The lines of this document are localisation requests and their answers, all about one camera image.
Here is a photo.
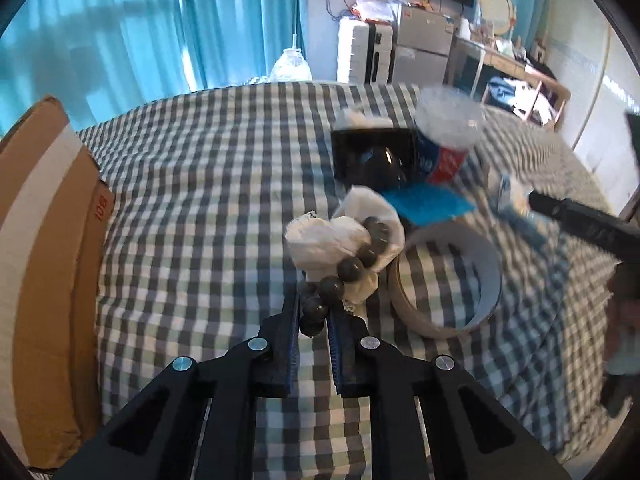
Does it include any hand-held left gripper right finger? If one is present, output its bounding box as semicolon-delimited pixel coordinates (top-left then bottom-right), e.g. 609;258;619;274
327;305;571;480

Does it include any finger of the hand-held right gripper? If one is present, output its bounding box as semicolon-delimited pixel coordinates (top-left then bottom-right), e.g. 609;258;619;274
529;191;640;261

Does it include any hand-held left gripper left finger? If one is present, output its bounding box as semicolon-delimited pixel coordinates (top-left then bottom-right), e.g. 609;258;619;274
52;287;301;480

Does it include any dark bead bracelet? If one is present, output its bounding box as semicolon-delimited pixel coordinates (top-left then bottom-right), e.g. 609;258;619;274
298;216;392;337

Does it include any blue white plastic packet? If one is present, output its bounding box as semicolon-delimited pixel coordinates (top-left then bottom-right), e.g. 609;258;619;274
487;175;548;248

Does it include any white tape roll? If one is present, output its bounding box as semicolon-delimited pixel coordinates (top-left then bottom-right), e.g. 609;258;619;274
389;222;502;338

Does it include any black glossy round object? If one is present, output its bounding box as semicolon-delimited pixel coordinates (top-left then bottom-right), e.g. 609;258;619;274
357;146;407;192

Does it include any black box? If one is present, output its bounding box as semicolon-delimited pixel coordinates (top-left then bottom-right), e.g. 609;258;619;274
331;127;418;191

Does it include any brown cardboard box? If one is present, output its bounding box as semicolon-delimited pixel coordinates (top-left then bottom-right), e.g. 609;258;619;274
0;95;117;471

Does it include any wooden chair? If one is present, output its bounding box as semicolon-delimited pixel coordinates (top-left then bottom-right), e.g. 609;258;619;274
482;72;571;131

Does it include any clear cotton swab jar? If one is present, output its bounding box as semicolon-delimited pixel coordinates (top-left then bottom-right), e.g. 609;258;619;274
414;86;485;185

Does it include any wooden desk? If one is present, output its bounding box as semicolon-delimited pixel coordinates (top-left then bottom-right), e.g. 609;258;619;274
452;37;571;131

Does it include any teal curtain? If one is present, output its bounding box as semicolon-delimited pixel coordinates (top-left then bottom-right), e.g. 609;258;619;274
0;0;306;136
487;0;553;56

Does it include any white crumpled tissue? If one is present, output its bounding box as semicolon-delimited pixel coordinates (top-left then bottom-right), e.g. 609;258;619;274
334;107;393;132

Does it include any oval table mirror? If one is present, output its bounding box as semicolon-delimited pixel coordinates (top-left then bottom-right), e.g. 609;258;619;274
479;0;516;41

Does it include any grey fridge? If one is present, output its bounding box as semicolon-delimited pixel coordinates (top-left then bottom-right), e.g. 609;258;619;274
391;5;453;85

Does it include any large clear water jug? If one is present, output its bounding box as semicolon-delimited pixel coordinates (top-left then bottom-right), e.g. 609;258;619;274
270;47;311;82

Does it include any white suitcase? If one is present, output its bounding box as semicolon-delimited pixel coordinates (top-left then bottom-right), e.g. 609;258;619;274
337;19;396;85

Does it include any pile of plastic bags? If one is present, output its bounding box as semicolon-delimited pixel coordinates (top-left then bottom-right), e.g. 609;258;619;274
350;0;398;23

